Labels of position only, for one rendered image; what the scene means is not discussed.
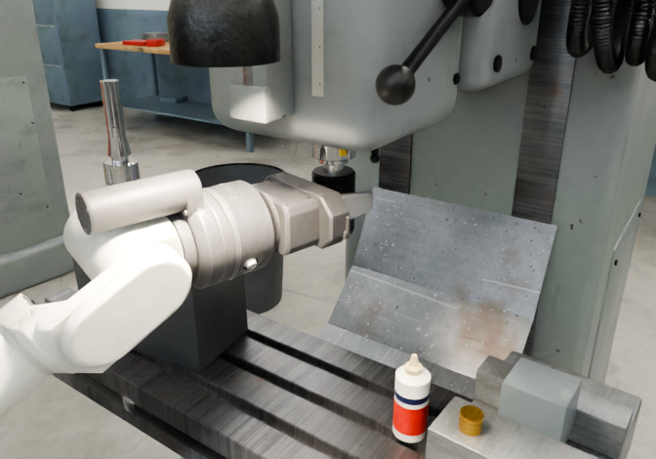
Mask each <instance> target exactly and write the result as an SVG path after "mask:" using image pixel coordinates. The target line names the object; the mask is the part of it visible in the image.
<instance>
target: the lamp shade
mask: <svg viewBox="0 0 656 459"><path fill-rule="evenodd" d="M167 27H168V37H169V47H170V58H171V63H173V64H177V65H184V66H196V67H240V66H254V65H263V64H270V63H278V62H280V61H281V57H280V23H279V15H278V12H277V9H276V6H275V3H274V0H171V1H170V5H169V10H168V15H167Z"/></svg>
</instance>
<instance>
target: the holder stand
mask: <svg viewBox="0 0 656 459"><path fill-rule="evenodd" d="M72 261H73V265H74V271H75V276H76V282H77V287H78V291H79V290H81V289H82V288H83V287H84V286H86V285H87V284H88V283H89V282H91V281H92V280H91V279H90V278H89V276H88V275H87V274H86V273H85V272H84V271H83V270H82V268H81V267H80V266H79V265H78V263H77V262H76V261H75V260H74V258H73V257H72ZM247 329H248V322H247V307H246V290H245V273H244V274H242V275H239V276H237V277H234V278H233V279H228V280H226V281H223V282H220V283H217V284H214V285H211V286H209V287H206V288H203V289H197V288H194V287H192V286H191V287H190V290H189V293H188V295H187V297H186V299H185V300H184V302H183V303H182V305H181V306H180V307H179V308H178V309H177V310H176V311H175V312H174V313H172V314H171V315H170V316H169V317H168V318H167V319H166V320H164V321H163V322H162V323H161V324H160V325H159V326H158V327H156V328H155V329H154V330H153V331H152V332H151V333H149V334H148V335H147V336H146V337H145V338H144V339H143V340H141V341H140V342H139V343H138V344H137V345H136V346H135V347H133V350H136V351H139V352H142V353H145V354H148V355H153V356H156V357H158V358H161V359H164V360H167V361H170V362H173V363H176V364H178V365H181V366H184V367H187V368H190V369H192V370H195V371H198V372H199V371H202V370H203V369H204V368H205V367H206V366H207V365H209V364H210V363H211V362H212V361H213V360H214V359H215V358H216V357H218V356H219V355H220V354H221V353H222V352H223V351H224V350H225V349H227V348H228V347H229V346H230V345H231V344H232V343H233V342H234V341H236V340H237V339H238V338H239V337H240V336H241V335H242V334H243V333H245V332H246V331H247Z"/></svg>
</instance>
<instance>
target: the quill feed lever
mask: <svg viewBox="0 0 656 459"><path fill-rule="evenodd" d="M492 1H493V0H443V3H444V6H445V8H446V10H445V11H444V12H443V13H442V15H441V16H440V17H439V18H438V20H437V21H436V22H435V23H434V25H433V26H432V27H431V28H430V30H429V31H428V32H427V34H426V35H425V36H424V37H423V39H422V40H421V41H420V42H419V44H418V45H417V46H416V47H415V49H414V50H413V51H412V52H411V54H410V55H409V56H408V57H407V59H406V60H405V61H404V62H403V64H391V65H389V66H386V67H385V68H383V69H382V70H381V71H380V73H379V74H378V76H377V78H376V83H375V88H376V92H377V95H378V97H379V98H380V99H381V100H382V101H383V102H384V103H385V104H389V105H401V104H405V103H406V102H408V101H409V100H410V99H411V98H412V96H413V95H414V92H415V89H416V80H415V77H414V73H415V72H416V71H417V70H418V68H419V67H420V66H421V64H422V63H423V62H424V60H425V59H426V58H427V57H428V55H429V54H430V53H431V51H432V50H433V48H434V47H435V46H436V44H437V43H438V42H439V41H440V39H441V38H442V37H443V35H444V34H445V33H446V31H447V30H448V29H449V28H450V26H451V25H452V24H453V22H454V21H455V20H456V18H457V17H481V16H482V15H483V14H484V13H485V12H486V11H487V10H488V9H489V7H490V6H491V4H492Z"/></svg>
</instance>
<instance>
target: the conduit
mask: <svg viewBox="0 0 656 459"><path fill-rule="evenodd" d="M570 2H571V4H570V6H571V7H570V8H569V9H570V12H569V14H570V15H569V16H568V17H569V18H568V22H567V23H568V25H567V30H566V48H567V52H568V54H569V55H570V56H572V57H573V58H582V57H583V56H584V55H586V54H587V53H588V52H589V51H590V50H591V49H592V48H593V47H594V56H595V61H596V64H597V67H598V68H599V69H600V70H601V71H602V72H603V73H609V74H611V73H614V72H615V71H617V70H618V69H619V68H620V66H621V64H622V62H623V59H624V56H625V59H626V63H627V64H629V65H630V66H639V65H640V64H642V63H645V66H644V68H645V72H646V75H647V77H648V78H649V79H651V80H652V81H654V82H656V0H618V1H617V2H616V3H617V5H616V8H615V12H614V10H613V8H614V6H613V4H614V2H613V0H571V1H570ZM592 2H593V3H592ZM591 3H592V5H591ZM590 6H592V11H591V12H590V9H591V8H590ZM613 12H614V14H615V15H614V14H613ZM589 14H590V15H589ZM613 17H614V18H613ZM627 41H628V42H627ZM626 46H627V47H626Z"/></svg>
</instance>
